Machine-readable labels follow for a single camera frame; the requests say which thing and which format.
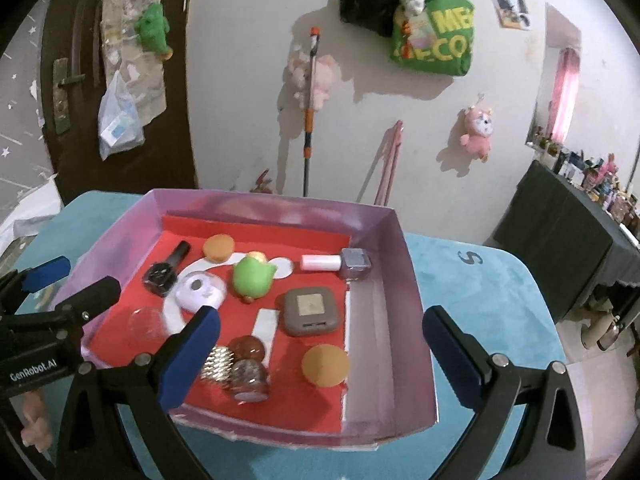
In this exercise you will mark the grey square case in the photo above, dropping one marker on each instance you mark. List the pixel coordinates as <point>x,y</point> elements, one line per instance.
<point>307,312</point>

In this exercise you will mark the black wrist watch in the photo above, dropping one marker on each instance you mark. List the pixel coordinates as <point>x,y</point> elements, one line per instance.
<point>160,275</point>

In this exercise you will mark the wall mirror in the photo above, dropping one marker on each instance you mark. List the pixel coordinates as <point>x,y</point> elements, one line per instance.
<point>565,85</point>

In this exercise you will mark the green tote bag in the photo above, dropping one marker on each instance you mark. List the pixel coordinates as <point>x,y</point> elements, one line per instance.
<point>435,45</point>

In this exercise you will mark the orange round disc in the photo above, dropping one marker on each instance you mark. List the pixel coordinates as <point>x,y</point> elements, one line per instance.
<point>218,247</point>
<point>325,365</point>

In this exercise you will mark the white plastic sheet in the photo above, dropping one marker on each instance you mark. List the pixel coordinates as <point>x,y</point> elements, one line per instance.
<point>30,210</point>

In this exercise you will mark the dark wooden door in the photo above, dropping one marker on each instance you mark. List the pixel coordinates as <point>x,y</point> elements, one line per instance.
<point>75,10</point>

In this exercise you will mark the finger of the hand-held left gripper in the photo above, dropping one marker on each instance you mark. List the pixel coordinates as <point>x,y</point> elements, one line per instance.
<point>47,272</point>
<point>97,292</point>

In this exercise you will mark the brown jar with red lid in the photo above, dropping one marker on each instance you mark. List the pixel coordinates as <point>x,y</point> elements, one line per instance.
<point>250,375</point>

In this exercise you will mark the green plush dinosaur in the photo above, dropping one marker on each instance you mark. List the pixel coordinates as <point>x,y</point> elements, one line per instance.
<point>154,30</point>

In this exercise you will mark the pink plush bear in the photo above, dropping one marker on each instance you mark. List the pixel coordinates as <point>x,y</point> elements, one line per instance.
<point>325,77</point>

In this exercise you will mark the translucent plastic bag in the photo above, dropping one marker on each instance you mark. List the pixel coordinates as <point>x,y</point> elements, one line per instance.
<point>120,125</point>

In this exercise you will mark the dark cloth covered table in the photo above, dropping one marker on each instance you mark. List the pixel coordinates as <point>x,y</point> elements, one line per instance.
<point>555,230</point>

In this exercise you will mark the gold magnetic ball cube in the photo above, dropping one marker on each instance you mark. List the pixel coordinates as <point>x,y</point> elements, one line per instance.
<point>217,365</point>

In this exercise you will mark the pink poles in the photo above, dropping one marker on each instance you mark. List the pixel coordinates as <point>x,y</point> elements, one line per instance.
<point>392,160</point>

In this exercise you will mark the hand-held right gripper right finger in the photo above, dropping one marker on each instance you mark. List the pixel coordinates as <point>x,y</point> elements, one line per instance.
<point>452,355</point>

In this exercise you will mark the grey star print curtain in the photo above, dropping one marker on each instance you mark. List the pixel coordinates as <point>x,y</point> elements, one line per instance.
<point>25,125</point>

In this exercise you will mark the clear hanging organizer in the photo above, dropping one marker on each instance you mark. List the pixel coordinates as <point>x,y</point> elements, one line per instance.
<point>125,35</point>

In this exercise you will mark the white rounded earbud case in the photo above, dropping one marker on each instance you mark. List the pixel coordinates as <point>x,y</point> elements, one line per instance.
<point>197,292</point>

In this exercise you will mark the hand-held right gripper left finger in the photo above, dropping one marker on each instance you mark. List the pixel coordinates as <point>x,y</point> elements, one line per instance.
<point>192,355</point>

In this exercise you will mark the purple cardboard box red bottom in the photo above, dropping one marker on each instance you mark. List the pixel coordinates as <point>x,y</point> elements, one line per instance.
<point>380,340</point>

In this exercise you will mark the wall photo print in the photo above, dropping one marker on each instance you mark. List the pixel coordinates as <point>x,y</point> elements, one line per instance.
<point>507,2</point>

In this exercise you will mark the clear glass cup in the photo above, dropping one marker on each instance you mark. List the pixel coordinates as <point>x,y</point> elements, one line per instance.
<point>146,327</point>

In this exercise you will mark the row of cosmetics bottles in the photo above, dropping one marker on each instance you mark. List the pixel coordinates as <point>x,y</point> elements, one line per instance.
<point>600,180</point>

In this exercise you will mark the pink plush with horns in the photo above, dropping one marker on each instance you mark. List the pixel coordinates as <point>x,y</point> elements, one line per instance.
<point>477,132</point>

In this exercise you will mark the nail polish bottle pink cap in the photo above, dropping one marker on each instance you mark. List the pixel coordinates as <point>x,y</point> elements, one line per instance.
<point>350,262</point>

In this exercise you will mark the pink plush toy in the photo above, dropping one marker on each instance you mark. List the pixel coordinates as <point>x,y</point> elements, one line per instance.
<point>37,425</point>

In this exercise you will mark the green frog toy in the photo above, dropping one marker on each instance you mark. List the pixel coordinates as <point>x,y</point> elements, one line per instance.
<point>252,280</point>

